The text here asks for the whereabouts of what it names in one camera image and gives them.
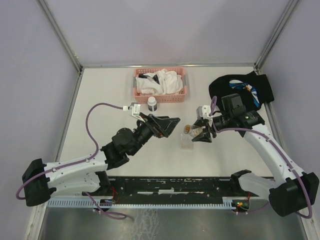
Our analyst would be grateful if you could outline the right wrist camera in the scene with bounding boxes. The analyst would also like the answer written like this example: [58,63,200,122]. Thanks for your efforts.
[196,105,213,120]

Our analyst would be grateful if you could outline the white capped pill bottle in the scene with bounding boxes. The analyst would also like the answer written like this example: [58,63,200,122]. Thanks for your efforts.
[147,96,158,112]

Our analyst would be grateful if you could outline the clear pill bottle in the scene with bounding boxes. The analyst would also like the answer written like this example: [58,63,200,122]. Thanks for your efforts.
[183,124,203,138]

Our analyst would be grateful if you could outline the white cloth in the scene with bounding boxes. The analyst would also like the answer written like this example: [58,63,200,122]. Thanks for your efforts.
[135,69,184,95]

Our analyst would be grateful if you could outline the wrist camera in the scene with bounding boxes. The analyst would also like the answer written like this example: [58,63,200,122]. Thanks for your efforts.
[122,102,144,122]
[196,105,213,120]

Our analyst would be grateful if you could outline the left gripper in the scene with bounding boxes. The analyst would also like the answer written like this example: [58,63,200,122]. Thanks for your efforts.
[129,112,180,156]

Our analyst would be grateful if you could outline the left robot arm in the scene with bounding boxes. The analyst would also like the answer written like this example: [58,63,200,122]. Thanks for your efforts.
[16,113,180,207]

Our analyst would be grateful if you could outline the black garment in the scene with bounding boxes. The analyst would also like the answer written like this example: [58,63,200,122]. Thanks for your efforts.
[208,71,275,111]

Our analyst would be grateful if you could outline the pink plastic basket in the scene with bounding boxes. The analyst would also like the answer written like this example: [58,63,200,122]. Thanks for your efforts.
[133,66,187,104]

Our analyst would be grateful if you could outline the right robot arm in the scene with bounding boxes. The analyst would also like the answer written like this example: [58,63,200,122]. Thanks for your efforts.
[192,93,320,219]

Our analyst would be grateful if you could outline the white cable duct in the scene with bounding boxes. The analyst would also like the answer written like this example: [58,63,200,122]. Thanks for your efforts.
[47,197,238,208]

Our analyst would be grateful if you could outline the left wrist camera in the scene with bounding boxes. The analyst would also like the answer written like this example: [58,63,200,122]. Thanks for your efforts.
[122,102,144,122]

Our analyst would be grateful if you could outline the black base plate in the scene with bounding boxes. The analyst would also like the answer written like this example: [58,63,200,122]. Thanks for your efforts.
[90,176,248,205]

